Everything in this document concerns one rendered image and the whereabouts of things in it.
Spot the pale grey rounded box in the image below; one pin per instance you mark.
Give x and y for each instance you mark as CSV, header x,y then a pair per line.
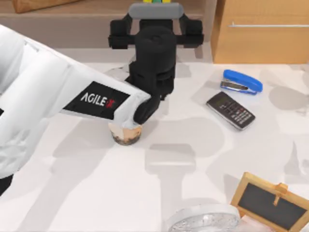
x,y
155,10

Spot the stack of coloured rings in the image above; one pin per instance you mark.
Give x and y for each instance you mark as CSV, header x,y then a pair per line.
x,y
155,1

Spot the wooden open shelf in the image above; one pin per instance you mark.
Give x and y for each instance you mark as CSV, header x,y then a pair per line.
x,y
60,26

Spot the wooden cupboard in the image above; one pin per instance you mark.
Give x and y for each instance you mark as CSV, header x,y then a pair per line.
x,y
260,46

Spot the blue stapler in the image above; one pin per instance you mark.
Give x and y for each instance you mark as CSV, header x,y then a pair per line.
x,y
243,81

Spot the brown milk tea cup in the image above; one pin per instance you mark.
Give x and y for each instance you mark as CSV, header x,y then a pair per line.
x,y
126,136

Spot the clear glass white-rimmed dish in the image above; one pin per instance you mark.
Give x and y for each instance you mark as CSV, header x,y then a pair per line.
x,y
205,218

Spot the wooden framed blackboard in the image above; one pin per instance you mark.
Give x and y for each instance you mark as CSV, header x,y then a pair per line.
x,y
268,204

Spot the pale pink flat box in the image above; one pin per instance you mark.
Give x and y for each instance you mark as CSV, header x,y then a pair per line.
x,y
253,223

